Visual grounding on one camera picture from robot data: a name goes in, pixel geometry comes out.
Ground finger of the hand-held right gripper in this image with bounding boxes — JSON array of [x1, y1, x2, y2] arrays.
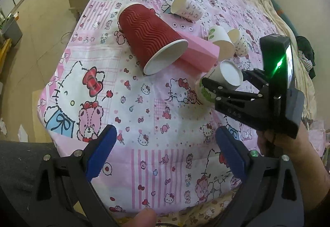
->
[[202, 78, 278, 128], [242, 68, 271, 89]]

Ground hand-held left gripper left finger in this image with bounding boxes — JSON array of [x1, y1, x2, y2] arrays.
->
[[33, 124, 121, 227]]

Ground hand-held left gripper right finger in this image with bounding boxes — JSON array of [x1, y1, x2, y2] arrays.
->
[[216, 126, 305, 227]]

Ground white cup with green print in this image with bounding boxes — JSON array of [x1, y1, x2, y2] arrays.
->
[[195, 60, 244, 104]]

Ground person's right forearm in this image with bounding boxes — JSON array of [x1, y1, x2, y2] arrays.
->
[[282, 139, 330, 227]]

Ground white cup with dotted print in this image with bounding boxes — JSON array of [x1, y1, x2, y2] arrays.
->
[[227, 29, 248, 57]]

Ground white cup with leaf print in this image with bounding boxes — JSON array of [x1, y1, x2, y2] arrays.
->
[[208, 26, 236, 61]]

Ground white cup with cartoon print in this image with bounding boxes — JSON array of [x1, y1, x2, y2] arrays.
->
[[171, 0, 203, 22]]

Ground red ripple paper cup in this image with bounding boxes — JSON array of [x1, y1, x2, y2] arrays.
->
[[118, 3, 189, 75]]

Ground person's right hand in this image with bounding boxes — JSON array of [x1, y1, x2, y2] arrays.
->
[[257, 124, 310, 157]]

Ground person's left hand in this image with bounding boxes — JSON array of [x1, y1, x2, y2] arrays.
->
[[121, 208, 158, 227]]

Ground dark cloth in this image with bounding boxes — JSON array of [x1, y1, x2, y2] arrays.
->
[[296, 36, 316, 78]]

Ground pink rectangular block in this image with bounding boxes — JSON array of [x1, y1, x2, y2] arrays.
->
[[173, 31, 220, 73]]

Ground pink cartoon printed blanket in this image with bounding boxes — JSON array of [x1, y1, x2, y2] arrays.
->
[[36, 0, 284, 218]]

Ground person's dark trousers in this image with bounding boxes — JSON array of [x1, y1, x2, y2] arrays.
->
[[0, 139, 85, 227]]

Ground grey plastic bin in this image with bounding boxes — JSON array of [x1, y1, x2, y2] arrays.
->
[[1, 12, 24, 46]]

